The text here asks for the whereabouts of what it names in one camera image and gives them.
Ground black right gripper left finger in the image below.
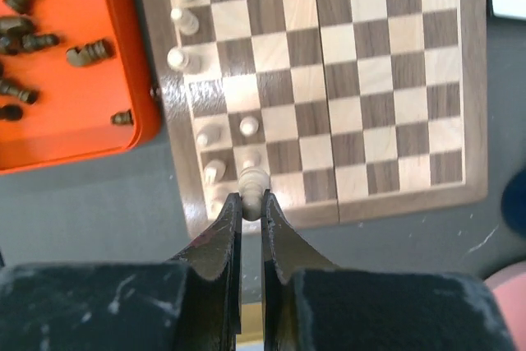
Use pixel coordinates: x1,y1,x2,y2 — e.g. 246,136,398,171
164,192,242,350

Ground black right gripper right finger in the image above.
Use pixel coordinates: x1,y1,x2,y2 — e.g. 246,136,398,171
261,190,338,350

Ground white tall piece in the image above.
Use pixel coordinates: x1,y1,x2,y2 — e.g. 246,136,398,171
203,159,226,185

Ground white chess pawn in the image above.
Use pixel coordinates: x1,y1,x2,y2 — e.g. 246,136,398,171
207,187,229,220

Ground dark pawn chess piece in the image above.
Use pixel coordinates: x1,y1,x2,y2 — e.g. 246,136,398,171
110,109,134,126

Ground wooden chess board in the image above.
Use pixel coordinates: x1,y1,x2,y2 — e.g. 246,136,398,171
142,0,488,237

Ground dark knight chess piece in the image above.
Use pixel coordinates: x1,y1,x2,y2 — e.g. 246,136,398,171
66,39,113,67

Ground orange plastic tray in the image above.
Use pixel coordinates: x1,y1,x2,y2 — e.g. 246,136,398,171
1,0,161,174

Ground pink three-tier shelf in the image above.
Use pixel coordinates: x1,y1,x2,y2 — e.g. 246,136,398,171
486,261,526,350

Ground dark blue enamel mug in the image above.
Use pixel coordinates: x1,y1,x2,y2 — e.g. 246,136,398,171
501,169,526,238

